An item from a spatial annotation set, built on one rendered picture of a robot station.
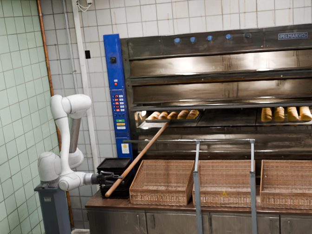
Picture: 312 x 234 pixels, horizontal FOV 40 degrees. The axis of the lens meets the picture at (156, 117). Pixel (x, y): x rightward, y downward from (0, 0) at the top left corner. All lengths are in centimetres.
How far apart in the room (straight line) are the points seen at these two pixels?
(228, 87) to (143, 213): 143
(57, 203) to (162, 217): 99
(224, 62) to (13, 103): 197
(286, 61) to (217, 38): 66
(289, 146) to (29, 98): 252
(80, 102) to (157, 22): 127
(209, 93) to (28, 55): 178
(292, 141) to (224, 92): 78
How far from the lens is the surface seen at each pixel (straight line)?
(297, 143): 420
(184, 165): 431
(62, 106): 324
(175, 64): 413
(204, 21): 404
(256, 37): 402
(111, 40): 425
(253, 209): 380
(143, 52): 420
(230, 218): 392
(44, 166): 360
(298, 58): 403
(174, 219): 402
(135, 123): 435
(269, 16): 399
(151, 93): 424
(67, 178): 305
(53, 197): 366
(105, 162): 434
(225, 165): 425
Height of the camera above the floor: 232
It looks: 14 degrees down
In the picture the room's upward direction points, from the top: 5 degrees counter-clockwise
